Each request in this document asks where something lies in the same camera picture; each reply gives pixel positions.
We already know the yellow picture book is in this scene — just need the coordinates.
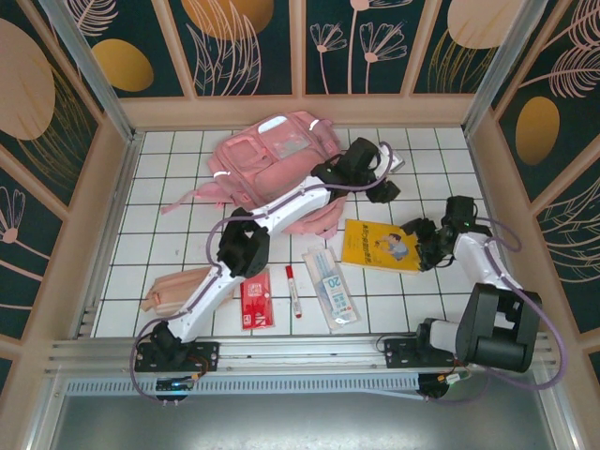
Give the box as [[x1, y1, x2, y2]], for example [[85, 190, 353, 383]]
[[340, 217, 422, 277]]

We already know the pink student backpack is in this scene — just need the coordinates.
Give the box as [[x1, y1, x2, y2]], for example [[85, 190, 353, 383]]
[[160, 111, 346, 238]]

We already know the clear ruler packet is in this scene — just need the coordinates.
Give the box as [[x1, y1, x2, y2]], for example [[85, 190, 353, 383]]
[[302, 247, 362, 334]]

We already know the red and white marker pen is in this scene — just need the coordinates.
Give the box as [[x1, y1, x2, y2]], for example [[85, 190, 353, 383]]
[[285, 264, 303, 319]]

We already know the red packet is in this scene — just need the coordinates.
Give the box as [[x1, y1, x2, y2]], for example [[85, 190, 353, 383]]
[[239, 270, 276, 331]]

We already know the peach fabric pencil case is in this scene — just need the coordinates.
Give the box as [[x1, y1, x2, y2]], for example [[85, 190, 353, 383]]
[[140, 267, 235, 318]]

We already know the small green circuit board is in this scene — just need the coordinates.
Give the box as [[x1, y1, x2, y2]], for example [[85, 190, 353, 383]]
[[439, 369, 472, 386], [155, 374, 207, 393]]

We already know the grey metal sheet panel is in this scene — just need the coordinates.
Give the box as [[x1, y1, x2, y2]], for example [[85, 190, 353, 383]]
[[25, 369, 580, 450]]

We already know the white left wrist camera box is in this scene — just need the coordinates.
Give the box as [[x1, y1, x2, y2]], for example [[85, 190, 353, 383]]
[[382, 148, 407, 174]]

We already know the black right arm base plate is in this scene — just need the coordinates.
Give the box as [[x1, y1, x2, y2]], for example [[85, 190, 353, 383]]
[[382, 336, 470, 370]]

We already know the aluminium mounting rail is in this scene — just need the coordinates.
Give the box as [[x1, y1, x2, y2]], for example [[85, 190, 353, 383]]
[[44, 331, 560, 377]]

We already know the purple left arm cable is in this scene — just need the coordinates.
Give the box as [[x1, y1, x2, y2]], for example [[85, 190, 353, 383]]
[[129, 140, 394, 405]]

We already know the aluminium frame post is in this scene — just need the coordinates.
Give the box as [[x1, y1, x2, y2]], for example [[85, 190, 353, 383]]
[[38, 0, 138, 138], [461, 0, 549, 135]]

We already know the grey slotted cable duct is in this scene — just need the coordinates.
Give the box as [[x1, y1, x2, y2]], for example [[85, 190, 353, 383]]
[[65, 377, 426, 396]]

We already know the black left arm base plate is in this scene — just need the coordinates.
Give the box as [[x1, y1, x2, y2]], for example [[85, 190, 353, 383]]
[[134, 340, 220, 374]]

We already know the aluminium side rail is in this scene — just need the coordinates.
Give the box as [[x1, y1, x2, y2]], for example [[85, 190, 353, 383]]
[[69, 132, 144, 339]]

